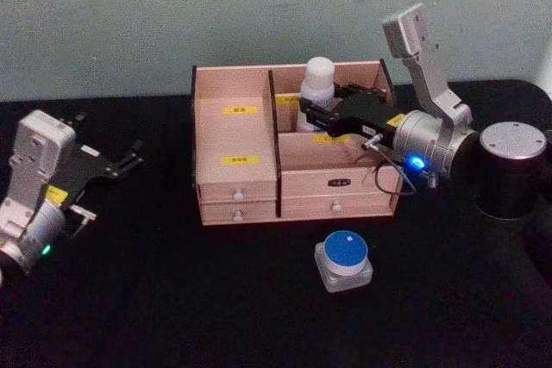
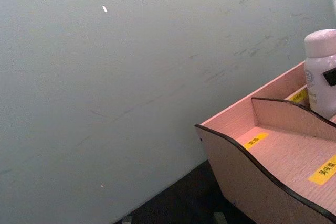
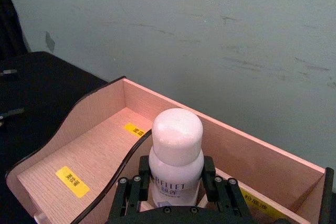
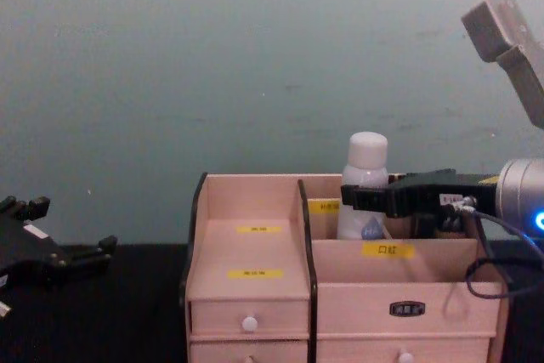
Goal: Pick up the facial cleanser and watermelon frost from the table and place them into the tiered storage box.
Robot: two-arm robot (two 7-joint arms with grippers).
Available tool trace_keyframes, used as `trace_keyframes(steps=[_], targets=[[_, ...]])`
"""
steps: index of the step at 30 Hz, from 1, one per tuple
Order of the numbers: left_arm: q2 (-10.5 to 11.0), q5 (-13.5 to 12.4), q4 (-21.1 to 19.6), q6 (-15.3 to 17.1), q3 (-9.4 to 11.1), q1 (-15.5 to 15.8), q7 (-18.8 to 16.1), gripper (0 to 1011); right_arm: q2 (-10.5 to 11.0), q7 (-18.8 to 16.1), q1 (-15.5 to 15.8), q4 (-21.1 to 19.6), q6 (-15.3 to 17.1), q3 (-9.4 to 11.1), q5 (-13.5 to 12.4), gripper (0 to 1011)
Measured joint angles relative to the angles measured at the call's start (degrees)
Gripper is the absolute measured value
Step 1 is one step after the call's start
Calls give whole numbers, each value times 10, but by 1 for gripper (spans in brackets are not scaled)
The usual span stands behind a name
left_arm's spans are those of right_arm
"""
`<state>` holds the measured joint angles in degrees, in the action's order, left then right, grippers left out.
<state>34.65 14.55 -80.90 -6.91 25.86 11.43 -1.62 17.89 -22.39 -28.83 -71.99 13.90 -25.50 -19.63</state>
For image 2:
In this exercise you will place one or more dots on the white plastic bottle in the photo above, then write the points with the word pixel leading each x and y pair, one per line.
pixel 319 77

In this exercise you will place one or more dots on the plain pale wall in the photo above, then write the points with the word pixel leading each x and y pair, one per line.
pixel 105 77

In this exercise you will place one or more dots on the black table cloth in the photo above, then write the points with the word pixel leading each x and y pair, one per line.
pixel 183 200

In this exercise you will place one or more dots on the pale wooden organizer tray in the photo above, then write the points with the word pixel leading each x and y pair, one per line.
pixel 278 155

